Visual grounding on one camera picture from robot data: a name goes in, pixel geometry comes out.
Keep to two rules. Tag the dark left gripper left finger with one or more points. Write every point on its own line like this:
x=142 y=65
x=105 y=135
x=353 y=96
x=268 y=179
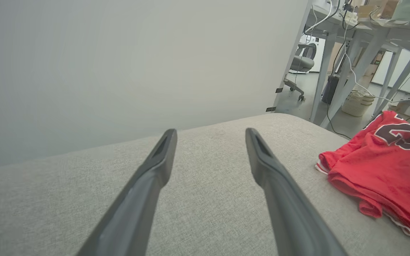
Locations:
x=137 y=199

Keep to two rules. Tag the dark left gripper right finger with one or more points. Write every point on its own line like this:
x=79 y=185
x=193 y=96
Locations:
x=283 y=199

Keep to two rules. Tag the red and white jersey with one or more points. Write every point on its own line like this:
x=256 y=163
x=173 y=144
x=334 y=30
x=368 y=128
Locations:
x=386 y=170

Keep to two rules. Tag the cream laundry basket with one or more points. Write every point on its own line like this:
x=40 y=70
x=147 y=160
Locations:
x=358 y=105

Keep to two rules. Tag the grey work table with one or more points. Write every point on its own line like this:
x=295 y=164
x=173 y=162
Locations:
x=361 y=53

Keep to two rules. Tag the black waste bin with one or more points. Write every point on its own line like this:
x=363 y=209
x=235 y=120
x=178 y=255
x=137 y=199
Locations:
x=330 y=90

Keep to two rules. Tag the white partition panel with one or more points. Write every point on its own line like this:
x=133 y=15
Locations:
x=119 y=71

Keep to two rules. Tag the brown cardboard box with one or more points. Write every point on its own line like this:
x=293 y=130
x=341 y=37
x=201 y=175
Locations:
x=386 y=7

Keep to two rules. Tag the grey office chair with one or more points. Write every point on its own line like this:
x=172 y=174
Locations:
x=301 y=64

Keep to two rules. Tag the small white power strip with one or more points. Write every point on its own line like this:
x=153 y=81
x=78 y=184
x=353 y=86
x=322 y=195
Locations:
x=351 y=17

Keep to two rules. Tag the grey partition frame post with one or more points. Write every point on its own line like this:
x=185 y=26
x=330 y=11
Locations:
x=294 y=53

